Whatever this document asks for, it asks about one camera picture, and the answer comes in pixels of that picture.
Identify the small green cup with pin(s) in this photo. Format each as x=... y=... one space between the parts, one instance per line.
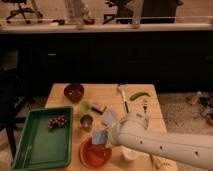
x=85 y=107

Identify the black office chair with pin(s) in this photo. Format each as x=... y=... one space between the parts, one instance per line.
x=22 y=11

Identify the yellow corn cob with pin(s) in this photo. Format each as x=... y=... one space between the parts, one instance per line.
x=156 y=161

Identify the dark maroon bowl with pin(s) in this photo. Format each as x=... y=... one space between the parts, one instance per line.
x=74 y=92

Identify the dark office chair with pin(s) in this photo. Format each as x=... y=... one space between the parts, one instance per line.
x=123 y=14

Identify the orange red bowl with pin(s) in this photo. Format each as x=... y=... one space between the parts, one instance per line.
x=93 y=156

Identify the bunch of dark grapes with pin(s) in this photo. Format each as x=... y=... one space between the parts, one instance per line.
x=57 y=122

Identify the black and tan brush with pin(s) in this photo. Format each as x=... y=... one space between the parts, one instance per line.
x=100 y=109

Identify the white plastic cup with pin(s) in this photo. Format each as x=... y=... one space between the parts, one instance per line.
x=129 y=155

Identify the light blue folded cloth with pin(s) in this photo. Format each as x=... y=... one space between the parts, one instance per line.
x=109 y=118

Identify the green plastic tray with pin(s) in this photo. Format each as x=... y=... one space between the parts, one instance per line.
x=39 y=148

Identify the green chili pepper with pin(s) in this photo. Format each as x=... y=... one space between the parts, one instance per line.
x=139 y=94

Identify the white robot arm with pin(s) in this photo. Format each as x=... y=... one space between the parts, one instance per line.
x=132 y=132

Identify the small metal cup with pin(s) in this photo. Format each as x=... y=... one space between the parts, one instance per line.
x=86 y=122

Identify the silver fork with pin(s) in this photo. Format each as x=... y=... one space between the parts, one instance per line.
x=145 y=105

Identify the blue sponge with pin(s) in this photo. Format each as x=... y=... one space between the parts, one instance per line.
x=99 y=137

